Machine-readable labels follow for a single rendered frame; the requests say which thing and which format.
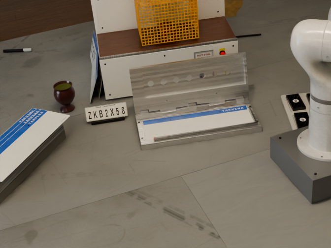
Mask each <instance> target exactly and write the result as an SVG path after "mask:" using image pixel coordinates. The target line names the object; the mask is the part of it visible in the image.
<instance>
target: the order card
mask: <svg viewBox="0 0 331 248"><path fill-rule="evenodd" d="M85 114H86V120H87V122H91V121H98V120H105V119H111V118H117V117H124V116H128V111H127V104H126V102H120V103H114V104H107V105H101V106H94V107H87V108H85Z"/></svg>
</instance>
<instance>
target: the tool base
mask: <svg viewBox="0 0 331 248"><path fill-rule="evenodd" d="M243 105H246V106H247V108H248V110H249V106H251V103H250V102H249V100H248V97H245V98H243V96H237V97H236V99H231V100H225V104H218V105H211V106H209V103H205V104H199V105H196V103H191V104H188V106H185V107H179V108H176V111H172V112H166V113H160V110H159V111H153V112H148V110H145V111H141V112H140V113H139V114H136V115H135V118H136V123H137V129H138V134H139V139H140V144H141V149H142V150H147V149H154V148H160V147H167V146H173V145H180V144H186V143H192V142H198V141H205V140H211V139H218V138H224V137H231V136H237V135H243V134H250V133H256V132H262V126H261V124H260V122H259V121H258V118H257V116H256V114H255V112H254V110H253V108H252V107H250V108H251V110H252V112H253V114H254V116H255V118H256V120H257V121H258V124H257V125H251V126H244V127H238V128H231V129H225V130H218V131H212V132H206V133H199V134H193V135H186V136H180V137H173V138H167V139H161V140H154V139H153V140H146V137H145V132H144V127H143V123H142V121H145V120H152V119H159V118H165V117H172V116H178V115H185V114H191V113H198V112H204V111H211V110H217V109H224V108H231V107H237V106H243ZM138 122H140V123H138ZM142 137H143V139H142Z"/></svg>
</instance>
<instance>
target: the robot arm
mask: <svg viewBox="0 0 331 248"><path fill-rule="evenodd" d="M290 37H291V38H290V46H291V50H292V53H293V55H294V57H295V58H296V60H297V61H298V63H299V64H300V65H301V67H302V68H303V69H304V70H305V71H306V73H307V74H308V76H309V79H310V104H309V127H308V129H306V130H305V131H303V132H302V133H301V134H300V135H299V136H298V138H297V146H298V149H299V150H300V151H301V152H302V153H303V154H304V155H306V156H307V157H309V158H312V159H315V160H319V161H328V162H330V161H331V7H330V10H329V14H328V20H317V19H308V20H303V21H301V22H299V23H298V24H296V26H295V27H294V28H293V30H292V33H291V36H290Z"/></svg>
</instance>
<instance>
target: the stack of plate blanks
mask: <svg viewBox="0 0 331 248"><path fill-rule="evenodd" d="M34 110H36V109H35V108H32V109H31V110H29V111H28V112H27V113H26V114H25V115H24V116H23V117H21V118H20V119H19V120H18V121H17V122H16V123H15V124H13V125H12V126H11V127H10V128H9V129H8V130H7V131H6V132H4V133H3V134H2V135H1V136H0V141H1V140H2V139H3V138H4V137H5V136H6V135H7V134H8V133H10V132H11V131H12V130H13V129H14V128H15V127H16V126H18V125H19V124H20V123H21V122H22V121H23V120H24V119H25V118H27V117H28V116H29V115H30V114H31V113H32V112H33V111H34ZM65 138H66V134H65V130H64V126H63V124H61V125H60V126H59V127H58V128H57V129H56V130H55V131H54V132H53V133H52V134H51V135H50V136H49V137H48V138H47V139H46V140H45V141H44V142H43V143H42V144H41V145H40V146H39V147H38V148H37V149H36V150H35V151H34V152H32V153H31V154H30V155H29V156H28V157H27V158H26V159H25V160H24V161H23V162H22V163H21V164H20V165H19V166H18V167H17V168H16V169H15V170H14V171H13V172H12V173H11V174H10V175H9V176H8V177H7V178H6V179H5V180H4V181H3V182H0V203H1V202H2V201H3V200H4V199H5V198H6V197H7V196H8V195H9V194H10V193H11V192H12V191H13V190H14V189H15V188H16V187H17V186H18V185H19V184H20V183H21V182H22V181H23V180H24V179H25V178H26V177H27V176H28V175H29V174H30V173H31V172H32V171H33V170H34V169H36V167H37V166H38V165H39V164H40V163H41V162H42V161H43V160H44V159H45V158H46V157H47V156H48V155H49V154H50V153H51V152H52V151H53V150H54V149H55V148H56V147H57V146H58V145H59V144H60V143H61V142H62V141H63V140H64V139H65Z"/></svg>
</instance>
